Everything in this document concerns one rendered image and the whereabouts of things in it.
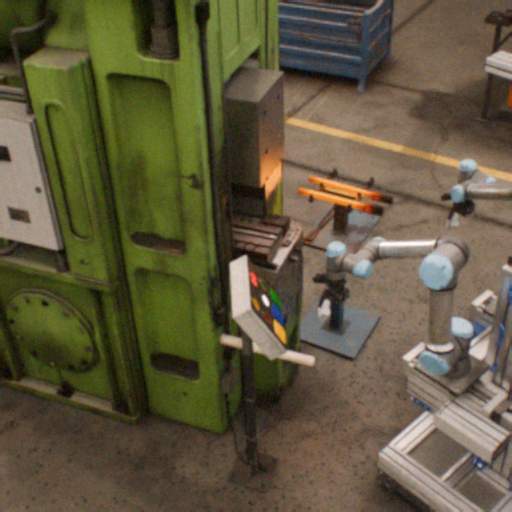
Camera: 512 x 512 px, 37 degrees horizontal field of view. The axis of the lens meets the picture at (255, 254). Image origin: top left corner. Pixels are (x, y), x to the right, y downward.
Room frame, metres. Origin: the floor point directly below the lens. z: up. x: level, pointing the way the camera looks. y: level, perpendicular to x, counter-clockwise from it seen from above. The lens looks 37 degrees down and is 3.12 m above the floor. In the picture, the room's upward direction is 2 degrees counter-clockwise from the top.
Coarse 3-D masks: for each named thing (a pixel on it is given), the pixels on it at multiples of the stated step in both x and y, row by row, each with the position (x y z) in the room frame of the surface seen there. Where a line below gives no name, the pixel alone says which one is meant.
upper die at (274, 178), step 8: (280, 168) 2.97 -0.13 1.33; (272, 176) 2.88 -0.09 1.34; (280, 176) 2.97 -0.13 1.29; (232, 184) 2.86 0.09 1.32; (264, 184) 2.80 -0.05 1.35; (272, 184) 2.87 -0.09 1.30; (232, 192) 2.86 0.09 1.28; (240, 192) 2.84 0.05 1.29; (248, 192) 2.83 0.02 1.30; (256, 192) 2.81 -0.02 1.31; (264, 192) 2.80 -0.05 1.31
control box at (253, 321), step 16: (240, 272) 2.41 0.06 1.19; (256, 272) 2.47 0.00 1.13; (240, 288) 2.31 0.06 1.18; (256, 288) 2.35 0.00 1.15; (272, 288) 2.50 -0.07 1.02; (240, 304) 2.22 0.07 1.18; (240, 320) 2.17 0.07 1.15; (256, 320) 2.17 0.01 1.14; (272, 320) 2.27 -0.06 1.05; (256, 336) 2.17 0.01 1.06; (272, 336) 2.17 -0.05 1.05; (272, 352) 2.17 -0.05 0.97
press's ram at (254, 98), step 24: (240, 72) 3.04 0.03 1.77; (264, 72) 3.03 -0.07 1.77; (240, 96) 2.81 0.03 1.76; (264, 96) 2.81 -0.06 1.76; (240, 120) 2.78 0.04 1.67; (264, 120) 2.81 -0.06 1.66; (240, 144) 2.78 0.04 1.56; (264, 144) 2.80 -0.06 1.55; (240, 168) 2.78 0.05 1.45; (264, 168) 2.79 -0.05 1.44
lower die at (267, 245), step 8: (240, 224) 3.01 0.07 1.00; (248, 224) 3.02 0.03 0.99; (256, 224) 3.02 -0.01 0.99; (264, 224) 3.01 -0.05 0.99; (240, 232) 2.95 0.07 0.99; (248, 232) 2.94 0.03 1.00; (272, 232) 2.94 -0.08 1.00; (280, 232) 2.96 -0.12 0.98; (240, 240) 2.90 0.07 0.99; (248, 240) 2.89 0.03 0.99; (256, 240) 2.89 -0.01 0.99; (264, 240) 2.89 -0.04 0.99; (272, 240) 2.88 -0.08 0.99; (280, 240) 2.96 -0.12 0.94; (240, 248) 2.85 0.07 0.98; (248, 248) 2.84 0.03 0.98; (256, 248) 2.84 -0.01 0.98; (264, 248) 2.84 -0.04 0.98; (272, 248) 2.86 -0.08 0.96; (248, 256) 2.83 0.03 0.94; (256, 256) 2.82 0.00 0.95; (264, 256) 2.80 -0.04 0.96; (272, 256) 2.86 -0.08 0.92
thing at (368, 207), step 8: (304, 192) 3.29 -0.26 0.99; (312, 192) 3.28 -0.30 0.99; (320, 192) 3.27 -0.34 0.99; (328, 200) 3.22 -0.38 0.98; (336, 200) 3.20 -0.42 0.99; (344, 200) 3.19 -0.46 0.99; (352, 200) 3.19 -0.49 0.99; (360, 208) 3.14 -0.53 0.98; (368, 208) 3.13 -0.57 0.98; (376, 208) 3.10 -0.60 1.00
